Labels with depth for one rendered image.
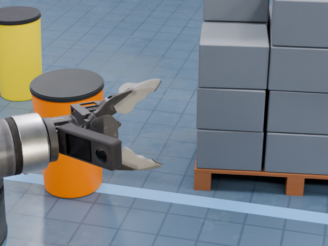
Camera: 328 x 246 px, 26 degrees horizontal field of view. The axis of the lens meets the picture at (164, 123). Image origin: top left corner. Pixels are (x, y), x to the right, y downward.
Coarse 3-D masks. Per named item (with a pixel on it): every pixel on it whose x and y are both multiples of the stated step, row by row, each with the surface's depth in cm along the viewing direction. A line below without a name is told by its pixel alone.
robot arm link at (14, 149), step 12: (0, 120) 108; (12, 120) 108; (0, 132) 105; (12, 132) 106; (0, 144) 105; (12, 144) 105; (0, 156) 105; (12, 156) 105; (0, 168) 105; (12, 168) 106; (0, 180) 108
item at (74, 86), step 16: (48, 80) 372; (64, 80) 372; (80, 80) 372; (96, 80) 372; (32, 96) 363; (48, 96) 353; (64, 96) 353; (80, 96) 354; (96, 96) 362; (48, 112) 357; (64, 112) 356; (64, 160) 369; (48, 176) 379; (64, 176) 374; (80, 176) 376; (96, 176) 384; (64, 192) 379; (80, 192) 380
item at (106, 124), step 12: (72, 108) 117; (84, 108) 115; (96, 108) 118; (48, 120) 110; (60, 120) 115; (72, 120) 115; (84, 120) 112; (96, 120) 111; (108, 120) 112; (48, 132) 109; (108, 132) 113
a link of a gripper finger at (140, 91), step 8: (152, 80) 115; (160, 80) 116; (120, 88) 118; (136, 88) 113; (144, 88) 114; (152, 88) 114; (128, 96) 113; (136, 96) 114; (144, 96) 114; (120, 104) 113; (128, 104) 113; (120, 112) 113; (128, 112) 114
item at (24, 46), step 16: (0, 16) 477; (16, 16) 477; (32, 16) 477; (0, 32) 472; (16, 32) 471; (32, 32) 477; (0, 48) 478; (16, 48) 476; (32, 48) 482; (0, 64) 485; (16, 64) 482; (32, 64) 487; (0, 80) 493; (16, 80) 487; (32, 80) 492; (16, 96) 493
